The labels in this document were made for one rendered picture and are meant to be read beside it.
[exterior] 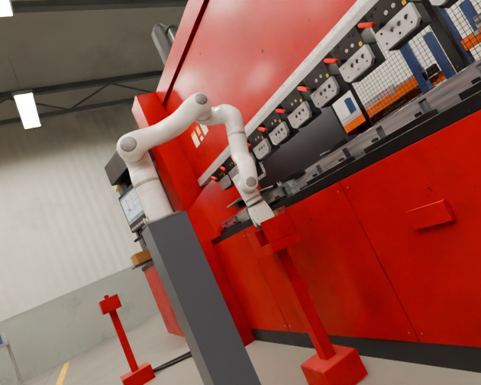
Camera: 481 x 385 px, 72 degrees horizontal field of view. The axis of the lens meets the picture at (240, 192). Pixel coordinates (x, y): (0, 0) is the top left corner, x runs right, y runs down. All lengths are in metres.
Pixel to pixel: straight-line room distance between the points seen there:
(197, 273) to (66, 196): 7.72
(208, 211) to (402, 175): 1.89
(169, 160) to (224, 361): 1.87
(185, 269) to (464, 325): 1.06
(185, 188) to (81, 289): 6.10
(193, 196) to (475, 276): 2.12
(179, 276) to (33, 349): 7.40
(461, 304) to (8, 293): 8.29
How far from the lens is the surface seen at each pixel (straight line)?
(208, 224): 2.85
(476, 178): 1.22
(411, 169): 1.30
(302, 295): 1.66
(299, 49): 1.70
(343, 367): 1.70
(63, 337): 8.67
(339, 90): 1.57
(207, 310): 1.48
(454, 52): 2.14
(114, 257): 8.74
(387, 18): 1.42
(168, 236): 1.47
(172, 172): 2.90
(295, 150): 2.62
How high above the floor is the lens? 0.78
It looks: 7 degrees up
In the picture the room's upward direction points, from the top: 25 degrees counter-clockwise
